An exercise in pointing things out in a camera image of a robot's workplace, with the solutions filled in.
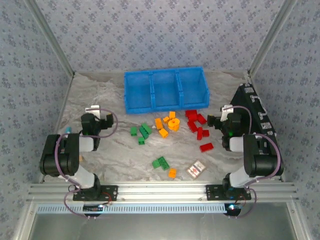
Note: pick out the red lego brick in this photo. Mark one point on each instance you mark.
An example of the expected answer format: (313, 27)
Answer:
(191, 112)
(192, 126)
(205, 133)
(206, 147)
(201, 119)
(192, 118)
(199, 133)

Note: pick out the small green lego brick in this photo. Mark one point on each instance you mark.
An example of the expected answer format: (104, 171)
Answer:
(155, 164)
(141, 141)
(133, 131)

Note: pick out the orange round lego spool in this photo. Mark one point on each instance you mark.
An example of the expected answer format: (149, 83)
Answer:
(174, 124)

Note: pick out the orange lego brick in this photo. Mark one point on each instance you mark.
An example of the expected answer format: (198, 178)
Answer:
(166, 119)
(172, 173)
(172, 114)
(158, 123)
(163, 133)

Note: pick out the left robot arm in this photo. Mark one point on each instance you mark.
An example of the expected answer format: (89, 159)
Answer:
(57, 160)

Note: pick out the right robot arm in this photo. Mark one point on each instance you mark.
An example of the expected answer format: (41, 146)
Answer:
(262, 162)

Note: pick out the teal plastic tube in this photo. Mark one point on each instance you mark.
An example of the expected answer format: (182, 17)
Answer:
(68, 130)

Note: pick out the black case with metal latches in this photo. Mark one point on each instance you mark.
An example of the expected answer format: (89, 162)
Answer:
(257, 112)

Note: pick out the small wooden block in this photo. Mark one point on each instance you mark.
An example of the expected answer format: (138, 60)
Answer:
(80, 158)

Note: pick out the small playing card box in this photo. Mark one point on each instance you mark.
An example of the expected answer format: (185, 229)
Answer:
(196, 169)

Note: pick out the black right controller board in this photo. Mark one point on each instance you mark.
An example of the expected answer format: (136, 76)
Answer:
(232, 208)

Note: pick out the black controller board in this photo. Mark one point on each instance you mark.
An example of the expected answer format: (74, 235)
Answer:
(93, 208)
(232, 208)

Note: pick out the black left controller board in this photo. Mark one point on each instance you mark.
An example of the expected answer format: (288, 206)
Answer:
(93, 208)

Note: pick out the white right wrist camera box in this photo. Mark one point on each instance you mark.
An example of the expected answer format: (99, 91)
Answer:
(226, 111)

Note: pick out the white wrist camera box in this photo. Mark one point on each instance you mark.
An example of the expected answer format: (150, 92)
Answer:
(92, 109)
(226, 111)

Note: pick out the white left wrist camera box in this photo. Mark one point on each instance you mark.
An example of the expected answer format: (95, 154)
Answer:
(92, 109)

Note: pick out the grey side rail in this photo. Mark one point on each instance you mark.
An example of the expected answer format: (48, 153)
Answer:
(58, 125)

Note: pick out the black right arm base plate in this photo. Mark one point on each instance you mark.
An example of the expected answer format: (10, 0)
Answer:
(212, 192)

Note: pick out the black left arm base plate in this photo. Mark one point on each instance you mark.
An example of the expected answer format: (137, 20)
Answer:
(112, 192)

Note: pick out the aluminium mounting rail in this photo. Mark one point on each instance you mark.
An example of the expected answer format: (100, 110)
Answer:
(162, 191)

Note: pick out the aluminium frame post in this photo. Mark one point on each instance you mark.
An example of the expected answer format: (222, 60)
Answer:
(51, 37)
(270, 37)

